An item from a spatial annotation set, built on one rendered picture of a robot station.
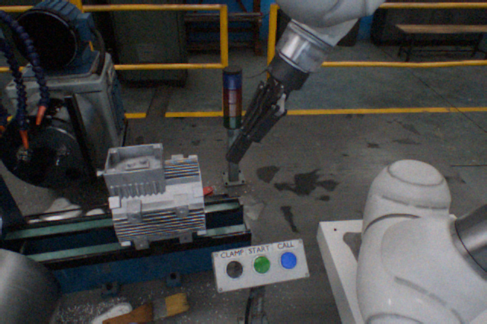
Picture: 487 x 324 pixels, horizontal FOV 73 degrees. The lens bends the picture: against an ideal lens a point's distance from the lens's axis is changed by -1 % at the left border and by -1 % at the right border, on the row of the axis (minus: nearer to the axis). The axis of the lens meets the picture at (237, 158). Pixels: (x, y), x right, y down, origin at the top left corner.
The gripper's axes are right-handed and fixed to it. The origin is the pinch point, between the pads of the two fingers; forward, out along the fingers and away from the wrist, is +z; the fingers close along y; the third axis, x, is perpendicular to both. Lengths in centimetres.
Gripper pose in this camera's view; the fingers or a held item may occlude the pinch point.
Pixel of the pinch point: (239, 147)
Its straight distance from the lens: 69.3
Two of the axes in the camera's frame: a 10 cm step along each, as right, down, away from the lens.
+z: -4.9, 7.6, 4.3
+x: 8.5, 3.2, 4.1
